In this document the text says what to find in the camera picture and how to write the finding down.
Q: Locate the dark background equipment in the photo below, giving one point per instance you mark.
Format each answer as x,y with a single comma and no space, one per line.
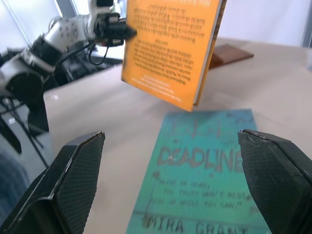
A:
80,65

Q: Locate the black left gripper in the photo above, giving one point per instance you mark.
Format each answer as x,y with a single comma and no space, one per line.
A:
111,29

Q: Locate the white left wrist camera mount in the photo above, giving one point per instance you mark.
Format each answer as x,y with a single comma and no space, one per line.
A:
92,20

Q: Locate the black stand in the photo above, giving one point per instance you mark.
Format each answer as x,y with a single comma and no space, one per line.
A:
36,117

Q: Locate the teal Deadline paperback book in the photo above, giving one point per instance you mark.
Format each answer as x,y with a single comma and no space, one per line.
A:
195,182

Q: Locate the brown wooden bookshelf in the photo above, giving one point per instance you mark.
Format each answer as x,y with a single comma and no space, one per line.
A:
231,54

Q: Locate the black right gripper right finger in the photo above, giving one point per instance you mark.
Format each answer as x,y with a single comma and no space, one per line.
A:
275,175

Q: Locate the orange hardcover book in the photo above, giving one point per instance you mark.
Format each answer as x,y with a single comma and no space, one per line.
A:
168,61

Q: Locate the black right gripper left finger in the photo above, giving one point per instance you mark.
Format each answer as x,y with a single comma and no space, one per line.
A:
70,175

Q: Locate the blue fabric item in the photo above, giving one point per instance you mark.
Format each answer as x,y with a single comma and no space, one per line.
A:
12,182

